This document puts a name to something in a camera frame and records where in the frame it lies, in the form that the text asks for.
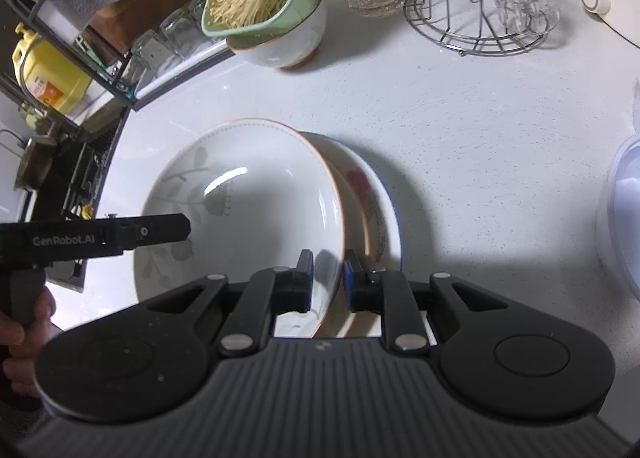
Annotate pink flower white plate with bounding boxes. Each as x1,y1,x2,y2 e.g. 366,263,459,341
304,132,402,337

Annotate leaf pattern plate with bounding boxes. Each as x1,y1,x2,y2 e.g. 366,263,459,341
318,163,375,338
134,119,345,338

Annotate pale blue bowl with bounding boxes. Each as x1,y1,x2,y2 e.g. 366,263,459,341
596,134,639,300

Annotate person's left hand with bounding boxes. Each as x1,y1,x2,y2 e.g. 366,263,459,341
1,287,56,398

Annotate black sink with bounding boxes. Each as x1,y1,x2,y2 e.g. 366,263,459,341
14,98,132,294

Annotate yellow detergent jug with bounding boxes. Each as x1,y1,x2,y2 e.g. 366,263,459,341
12,22,92,115

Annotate white bowl under colander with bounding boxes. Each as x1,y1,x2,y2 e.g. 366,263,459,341
227,0,328,70

